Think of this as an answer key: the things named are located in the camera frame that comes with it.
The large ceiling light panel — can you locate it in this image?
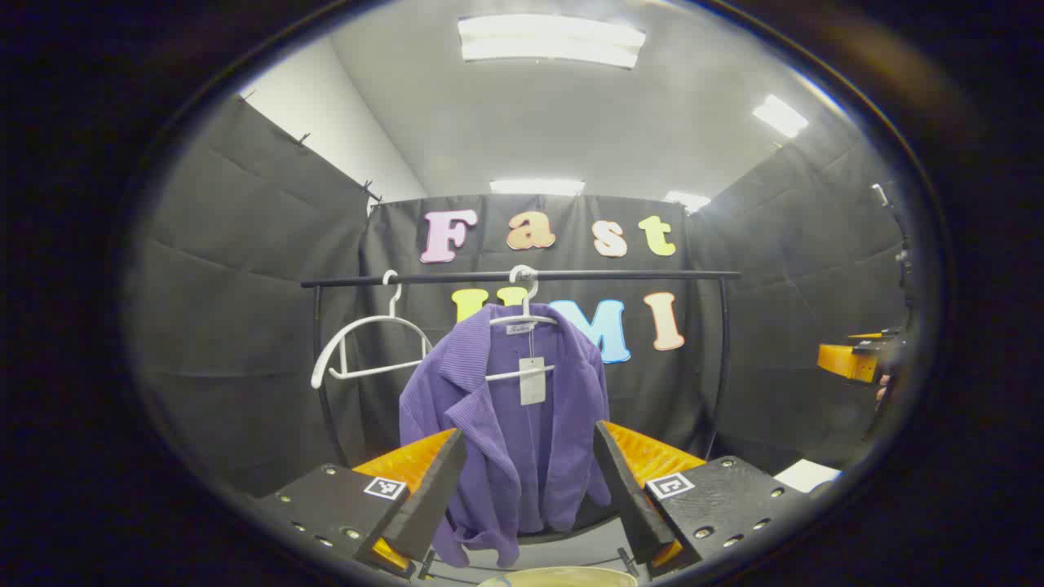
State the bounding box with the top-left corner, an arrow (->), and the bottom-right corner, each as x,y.
458,14 -> 647,70

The white paper hang tag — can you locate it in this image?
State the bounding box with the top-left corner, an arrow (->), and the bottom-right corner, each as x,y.
519,356 -> 547,407

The white plastic hanger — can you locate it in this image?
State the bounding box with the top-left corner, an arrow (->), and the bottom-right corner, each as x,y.
311,270 -> 433,390
485,265 -> 561,382

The white paper sheet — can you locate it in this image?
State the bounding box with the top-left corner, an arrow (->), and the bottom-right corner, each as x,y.
773,459 -> 843,495

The purple knit cardigan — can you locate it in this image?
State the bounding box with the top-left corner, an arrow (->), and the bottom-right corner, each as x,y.
398,303 -> 613,569

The black backdrop cloth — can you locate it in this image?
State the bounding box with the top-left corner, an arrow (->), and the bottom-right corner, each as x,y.
135,94 -> 918,498

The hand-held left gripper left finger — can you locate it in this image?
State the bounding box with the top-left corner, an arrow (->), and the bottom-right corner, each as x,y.
249,428 -> 468,581

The beige laundry hamper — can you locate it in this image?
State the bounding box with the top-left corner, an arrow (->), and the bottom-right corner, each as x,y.
477,566 -> 639,587

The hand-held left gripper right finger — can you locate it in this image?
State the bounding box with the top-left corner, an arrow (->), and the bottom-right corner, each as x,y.
593,420 -> 812,581

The black metal clothes rack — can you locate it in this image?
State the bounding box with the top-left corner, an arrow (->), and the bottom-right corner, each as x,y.
300,269 -> 743,581

